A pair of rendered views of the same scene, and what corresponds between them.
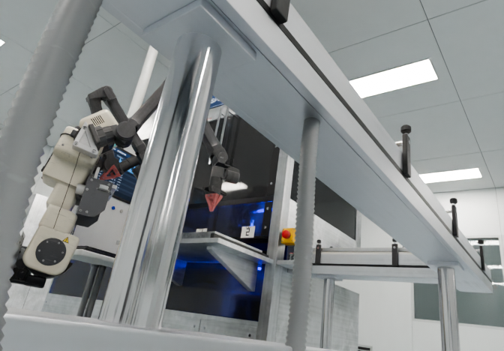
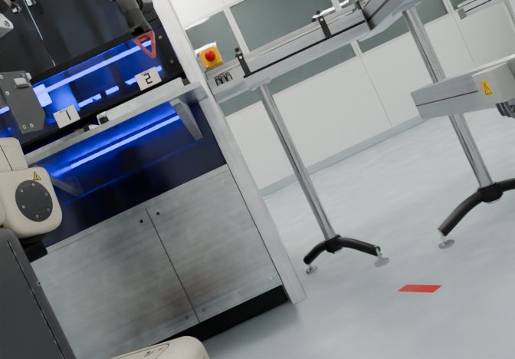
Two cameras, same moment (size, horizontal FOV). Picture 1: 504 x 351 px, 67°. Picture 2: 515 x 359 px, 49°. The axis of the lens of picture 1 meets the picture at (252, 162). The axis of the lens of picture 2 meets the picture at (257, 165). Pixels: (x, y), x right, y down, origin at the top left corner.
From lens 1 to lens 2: 1.20 m
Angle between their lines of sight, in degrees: 47
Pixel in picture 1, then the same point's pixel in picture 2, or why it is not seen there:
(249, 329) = (221, 176)
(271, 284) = (220, 119)
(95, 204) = (31, 110)
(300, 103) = not seen: outside the picture
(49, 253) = (35, 202)
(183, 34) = not seen: outside the picture
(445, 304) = (422, 37)
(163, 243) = not seen: outside the picture
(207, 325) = (160, 209)
